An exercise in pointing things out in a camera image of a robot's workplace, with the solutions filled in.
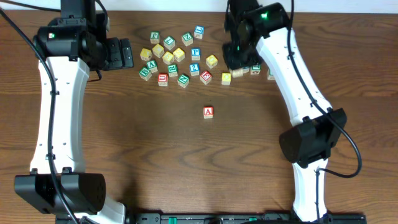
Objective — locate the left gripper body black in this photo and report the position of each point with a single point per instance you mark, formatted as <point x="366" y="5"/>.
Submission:
<point x="114" y="58"/>

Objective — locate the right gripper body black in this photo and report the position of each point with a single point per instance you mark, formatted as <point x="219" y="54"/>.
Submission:
<point x="240" y="56"/>

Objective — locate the blue 2 block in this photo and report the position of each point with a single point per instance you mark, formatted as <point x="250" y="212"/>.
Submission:
<point x="194" y="69"/>

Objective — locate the red A block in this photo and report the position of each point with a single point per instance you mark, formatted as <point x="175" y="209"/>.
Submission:
<point x="208" y="112"/>

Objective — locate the red I block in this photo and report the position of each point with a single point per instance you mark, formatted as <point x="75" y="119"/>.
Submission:
<point x="237" y="73"/>

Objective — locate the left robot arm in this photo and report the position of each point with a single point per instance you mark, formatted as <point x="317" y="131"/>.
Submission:
<point x="69" y="48"/>

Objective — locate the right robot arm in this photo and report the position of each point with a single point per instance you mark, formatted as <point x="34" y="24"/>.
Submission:
<point x="265" y="34"/>

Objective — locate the green J block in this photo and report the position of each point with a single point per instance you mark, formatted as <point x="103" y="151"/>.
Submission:
<point x="255" y="69"/>

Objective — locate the yellow block lower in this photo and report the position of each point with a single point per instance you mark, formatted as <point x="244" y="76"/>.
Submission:
<point x="226" y="79"/>

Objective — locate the yellow K block left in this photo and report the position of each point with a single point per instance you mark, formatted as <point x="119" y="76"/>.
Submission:
<point x="146" y="54"/>

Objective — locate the yellow O block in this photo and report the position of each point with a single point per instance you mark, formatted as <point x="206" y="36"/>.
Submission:
<point x="211" y="61"/>

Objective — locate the green B block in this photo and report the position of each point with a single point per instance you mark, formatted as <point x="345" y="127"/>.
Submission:
<point x="145" y="73"/>

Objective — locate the green A block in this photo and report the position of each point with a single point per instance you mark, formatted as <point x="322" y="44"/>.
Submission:
<point x="152" y="66"/>

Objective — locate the yellow C block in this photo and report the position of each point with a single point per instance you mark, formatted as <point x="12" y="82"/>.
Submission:
<point x="158" y="50"/>

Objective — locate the red E block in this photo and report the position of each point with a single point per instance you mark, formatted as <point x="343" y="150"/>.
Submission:
<point x="206" y="77"/>

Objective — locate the green 4 block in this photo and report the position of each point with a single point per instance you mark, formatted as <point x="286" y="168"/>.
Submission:
<point x="270" y="75"/>

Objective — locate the blue P block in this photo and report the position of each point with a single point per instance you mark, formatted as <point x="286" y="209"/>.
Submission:
<point x="196" y="54"/>

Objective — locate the blue L block top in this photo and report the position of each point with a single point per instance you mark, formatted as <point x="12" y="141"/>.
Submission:
<point x="199" y="32"/>

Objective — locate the yellow S block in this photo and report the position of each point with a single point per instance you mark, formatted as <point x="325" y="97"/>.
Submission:
<point x="168" y="58"/>

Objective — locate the red U block left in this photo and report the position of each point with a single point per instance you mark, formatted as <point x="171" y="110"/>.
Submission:
<point x="163" y="79"/>

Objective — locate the green 7 block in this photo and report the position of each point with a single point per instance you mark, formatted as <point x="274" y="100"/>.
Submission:
<point x="169" y="42"/>

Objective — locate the green Z block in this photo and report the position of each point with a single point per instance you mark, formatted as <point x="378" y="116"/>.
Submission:
<point x="187" y="39"/>

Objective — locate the green R block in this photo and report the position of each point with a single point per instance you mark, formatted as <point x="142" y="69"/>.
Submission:
<point x="172" y="70"/>

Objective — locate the yellow block plain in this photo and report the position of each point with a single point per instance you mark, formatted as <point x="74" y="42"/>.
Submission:
<point x="179" y="54"/>

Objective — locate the green N block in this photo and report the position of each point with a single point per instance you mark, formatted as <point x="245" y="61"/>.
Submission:
<point x="183" y="80"/>

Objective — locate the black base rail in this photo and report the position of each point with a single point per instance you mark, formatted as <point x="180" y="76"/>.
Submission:
<point x="270" y="217"/>

